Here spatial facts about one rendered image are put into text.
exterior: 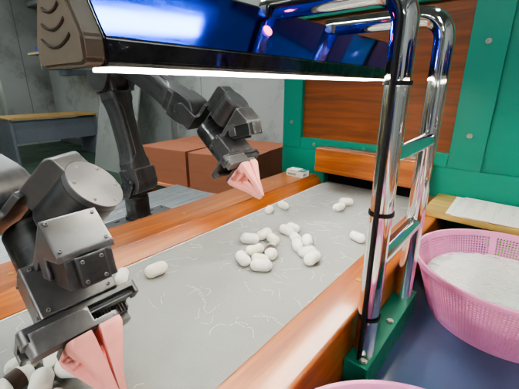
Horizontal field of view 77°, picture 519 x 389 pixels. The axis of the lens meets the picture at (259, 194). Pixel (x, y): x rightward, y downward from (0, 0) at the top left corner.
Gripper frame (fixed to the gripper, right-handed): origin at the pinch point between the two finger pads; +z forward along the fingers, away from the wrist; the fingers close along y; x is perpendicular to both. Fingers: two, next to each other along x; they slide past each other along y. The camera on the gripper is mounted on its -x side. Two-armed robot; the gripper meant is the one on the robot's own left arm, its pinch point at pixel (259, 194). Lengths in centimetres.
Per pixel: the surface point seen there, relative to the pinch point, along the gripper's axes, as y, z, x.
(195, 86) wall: 220, -234, 168
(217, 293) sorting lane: -21.5, 12.7, -0.7
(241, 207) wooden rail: 3.7, -2.8, 10.1
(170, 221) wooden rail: -13.2, -6.5, 12.2
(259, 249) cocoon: -9.1, 9.9, 0.0
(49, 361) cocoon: -42.2, 9.3, 0.2
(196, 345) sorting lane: -29.9, 16.9, -4.2
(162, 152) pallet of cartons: 120, -143, 168
